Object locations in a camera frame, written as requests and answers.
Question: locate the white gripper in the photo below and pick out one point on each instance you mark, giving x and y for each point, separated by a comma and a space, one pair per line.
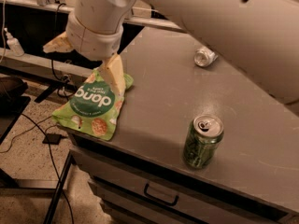
92, 40

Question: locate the green rice chip bag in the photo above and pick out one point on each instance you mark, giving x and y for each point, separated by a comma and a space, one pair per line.
94, 109

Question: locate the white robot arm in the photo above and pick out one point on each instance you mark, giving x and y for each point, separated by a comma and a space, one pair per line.
260, 37

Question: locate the silver soda can lying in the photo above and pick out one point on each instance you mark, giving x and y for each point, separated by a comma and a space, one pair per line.
204, 57

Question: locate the green soda can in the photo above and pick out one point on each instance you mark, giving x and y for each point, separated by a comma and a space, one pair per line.
204, 136

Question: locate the white sanitizer bottle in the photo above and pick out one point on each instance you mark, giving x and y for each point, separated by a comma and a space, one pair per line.
14, 44

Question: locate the black chair seat left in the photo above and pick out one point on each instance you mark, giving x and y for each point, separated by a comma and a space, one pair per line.
12, 99

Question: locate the black power adapter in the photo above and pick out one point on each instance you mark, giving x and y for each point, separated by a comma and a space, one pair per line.
52, 139

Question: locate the grey drawer with black handle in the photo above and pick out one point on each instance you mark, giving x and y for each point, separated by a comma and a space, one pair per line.
131, 194

